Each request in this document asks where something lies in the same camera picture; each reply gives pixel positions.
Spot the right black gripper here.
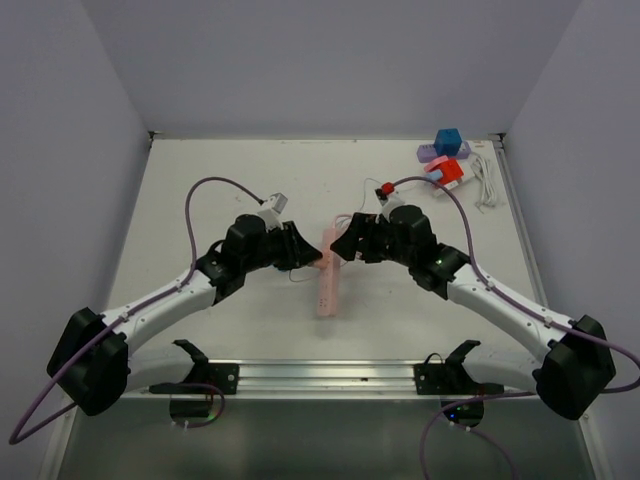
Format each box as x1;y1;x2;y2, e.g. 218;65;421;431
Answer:
330;212;415;268

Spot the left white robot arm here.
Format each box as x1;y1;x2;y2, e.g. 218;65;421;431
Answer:
47;214;322;416

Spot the thin pink charger cable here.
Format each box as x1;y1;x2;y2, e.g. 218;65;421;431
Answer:
284;266;321;283

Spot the pink power strip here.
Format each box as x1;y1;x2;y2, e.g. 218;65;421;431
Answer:
317;227;340;317

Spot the white coiled power cord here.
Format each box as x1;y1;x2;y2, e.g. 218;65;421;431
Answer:
467;152;503;212

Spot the light blue plug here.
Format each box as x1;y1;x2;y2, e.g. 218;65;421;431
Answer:
426;169;444;182

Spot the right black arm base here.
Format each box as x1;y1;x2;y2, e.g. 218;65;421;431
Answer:
413;340;504;428

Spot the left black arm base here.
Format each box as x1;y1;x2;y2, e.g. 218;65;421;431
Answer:
149;339;239;430

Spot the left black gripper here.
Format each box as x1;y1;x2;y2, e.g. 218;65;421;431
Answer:
242;220;322;272

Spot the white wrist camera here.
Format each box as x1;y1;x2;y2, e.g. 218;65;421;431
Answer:
379;192;405;220
257;192;288;231

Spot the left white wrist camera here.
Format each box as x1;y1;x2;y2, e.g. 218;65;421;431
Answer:
257;192;288;231

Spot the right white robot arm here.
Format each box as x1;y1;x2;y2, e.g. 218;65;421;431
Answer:
330;205;616;420

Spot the thin light blue cable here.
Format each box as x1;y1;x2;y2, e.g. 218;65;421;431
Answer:
356;176;391;213

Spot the red cube adapter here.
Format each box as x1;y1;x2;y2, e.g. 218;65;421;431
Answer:
424;156;464;185

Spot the blue cube adapter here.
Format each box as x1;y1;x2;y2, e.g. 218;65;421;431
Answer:
434;128;462;157

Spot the aluminium front rail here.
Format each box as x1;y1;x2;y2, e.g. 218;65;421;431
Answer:
120;348;542;397

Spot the purple power strip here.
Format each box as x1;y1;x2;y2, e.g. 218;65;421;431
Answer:
416;141;472;164

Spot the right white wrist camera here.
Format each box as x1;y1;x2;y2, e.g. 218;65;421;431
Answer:
379;192;405;220

